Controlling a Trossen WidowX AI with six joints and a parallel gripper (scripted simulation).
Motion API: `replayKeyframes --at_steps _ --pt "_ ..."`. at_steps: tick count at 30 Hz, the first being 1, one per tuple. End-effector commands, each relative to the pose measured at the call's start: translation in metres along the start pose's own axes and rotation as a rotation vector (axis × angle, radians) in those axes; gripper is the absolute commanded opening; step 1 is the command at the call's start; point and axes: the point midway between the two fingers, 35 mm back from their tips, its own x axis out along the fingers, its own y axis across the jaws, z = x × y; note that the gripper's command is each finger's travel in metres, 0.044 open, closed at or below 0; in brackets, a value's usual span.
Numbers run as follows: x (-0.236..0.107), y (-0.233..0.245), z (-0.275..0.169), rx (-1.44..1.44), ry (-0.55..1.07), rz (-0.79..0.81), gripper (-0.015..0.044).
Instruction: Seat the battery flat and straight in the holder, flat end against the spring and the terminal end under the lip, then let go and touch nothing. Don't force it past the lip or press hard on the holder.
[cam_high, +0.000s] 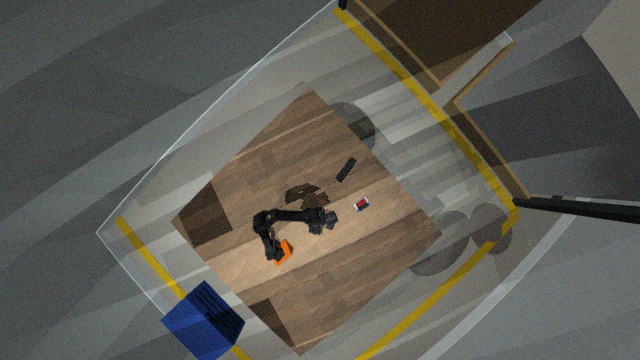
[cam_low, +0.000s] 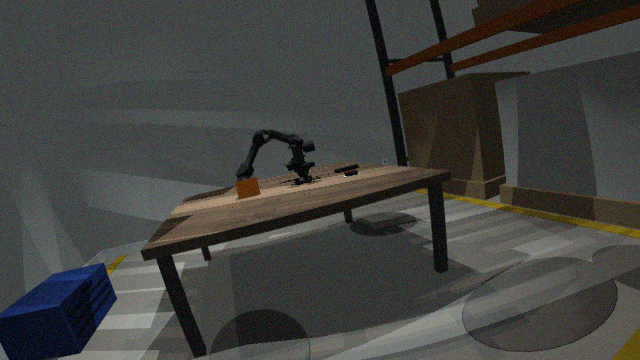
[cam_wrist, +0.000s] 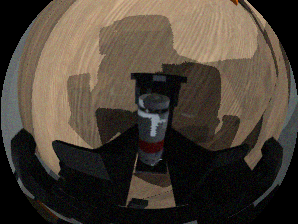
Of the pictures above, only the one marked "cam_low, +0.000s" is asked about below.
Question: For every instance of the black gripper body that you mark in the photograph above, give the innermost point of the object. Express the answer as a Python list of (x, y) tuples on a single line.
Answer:
[(303, 164)]

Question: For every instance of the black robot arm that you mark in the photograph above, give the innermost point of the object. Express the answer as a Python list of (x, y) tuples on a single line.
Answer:
[(296, 143)]

